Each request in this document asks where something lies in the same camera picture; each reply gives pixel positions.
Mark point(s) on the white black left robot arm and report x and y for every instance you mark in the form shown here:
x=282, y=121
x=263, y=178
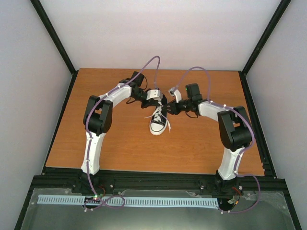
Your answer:
x=99, y=112

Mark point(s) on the black aluminium frame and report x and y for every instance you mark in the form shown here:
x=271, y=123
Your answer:
x=60, y=178

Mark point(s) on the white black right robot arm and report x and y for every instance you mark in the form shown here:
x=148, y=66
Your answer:
x=235, y=130

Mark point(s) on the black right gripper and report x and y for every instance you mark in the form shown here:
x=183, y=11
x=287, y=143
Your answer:
x=174, y=109

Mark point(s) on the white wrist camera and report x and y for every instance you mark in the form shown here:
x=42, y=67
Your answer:
x=154, y=94
x=175, y=93

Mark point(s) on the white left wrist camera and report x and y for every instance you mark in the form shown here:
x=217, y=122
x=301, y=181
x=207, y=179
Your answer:
x=154, y=94

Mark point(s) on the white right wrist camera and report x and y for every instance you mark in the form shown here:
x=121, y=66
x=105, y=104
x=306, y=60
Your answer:
x=175, y=93

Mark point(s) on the light blue slotted cable duct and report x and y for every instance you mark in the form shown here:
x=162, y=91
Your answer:
x=129, y=201

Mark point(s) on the white shoelace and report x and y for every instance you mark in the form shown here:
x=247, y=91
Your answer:
x=159, y=117

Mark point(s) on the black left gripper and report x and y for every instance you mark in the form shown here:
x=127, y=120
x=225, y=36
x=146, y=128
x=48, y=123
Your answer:
x=152, y=102

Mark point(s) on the clear acrylic cover plate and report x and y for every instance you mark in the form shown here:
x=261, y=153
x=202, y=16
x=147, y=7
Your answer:
x=268, y=213

